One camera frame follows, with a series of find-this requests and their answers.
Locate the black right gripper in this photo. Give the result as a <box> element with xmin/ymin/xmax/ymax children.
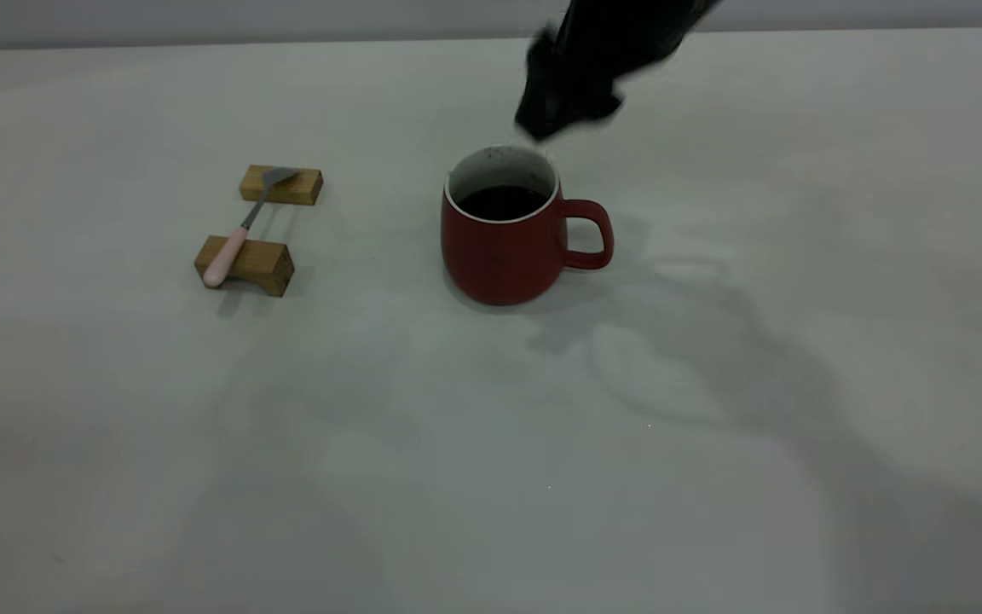
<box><xmin>515</xmin><ymin>0</ymin><xmax>718</xmax><ymax>142</ymax></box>

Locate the red ceramic mug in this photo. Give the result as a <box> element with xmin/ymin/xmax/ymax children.
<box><xmin>441</xmin><ymin>145</ymin><xmax>615</xmax><ymax>307</ymax></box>

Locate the pink handled metal spoon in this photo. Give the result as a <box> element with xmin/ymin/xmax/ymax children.
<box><xmin>202</xmin><ymin>167</ymin><xmax>299</xmax><ymax>288</ymax></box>

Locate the dark coffee liquid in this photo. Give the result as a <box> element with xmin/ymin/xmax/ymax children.
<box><xmin>457</xmin><ymin>185</ymin><xmax>548</xmax><ymax>223</ymax></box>

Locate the plain rectangular wooden block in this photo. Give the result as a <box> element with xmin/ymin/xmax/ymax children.
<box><xmin>240</xmin><ymin>165</ymin><xmax>323</xmax><ymax>206</ymax></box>

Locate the arched wooden block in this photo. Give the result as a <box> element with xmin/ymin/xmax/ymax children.
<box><xmin>194</xmin><ymin>235</ymin><xmax>295</xmax><ymax>298</ymax></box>

